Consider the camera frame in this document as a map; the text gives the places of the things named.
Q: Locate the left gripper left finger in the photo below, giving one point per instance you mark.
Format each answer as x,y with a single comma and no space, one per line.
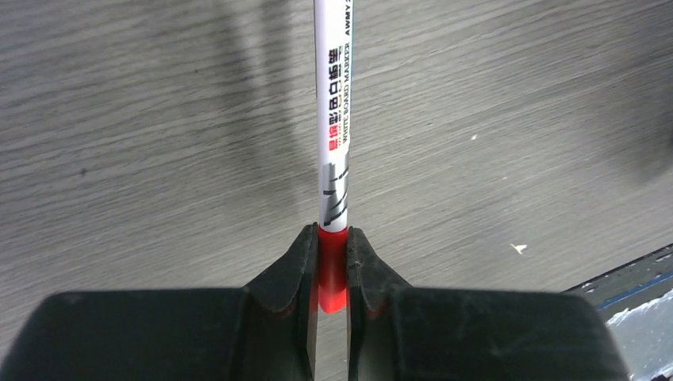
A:
264,330

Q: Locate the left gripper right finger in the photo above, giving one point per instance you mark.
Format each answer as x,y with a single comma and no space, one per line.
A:
401,332

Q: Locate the red marker cap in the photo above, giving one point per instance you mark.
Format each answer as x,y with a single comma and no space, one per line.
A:
332,274

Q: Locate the red whiteboard marker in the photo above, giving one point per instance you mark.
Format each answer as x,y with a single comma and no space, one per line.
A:
333,27

